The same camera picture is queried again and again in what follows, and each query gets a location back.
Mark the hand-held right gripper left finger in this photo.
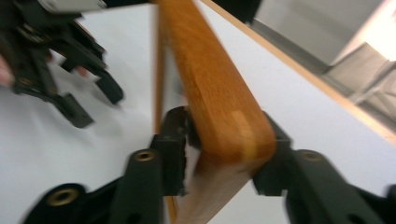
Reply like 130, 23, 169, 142
108, 105, 191, 224

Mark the aluminium rail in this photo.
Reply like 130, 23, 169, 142
323, 43, 396, 132

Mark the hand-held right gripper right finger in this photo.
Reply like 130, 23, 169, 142
251, 111, 387, 224

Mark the orange wooden board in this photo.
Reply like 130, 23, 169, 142
152, 0, 278, 224

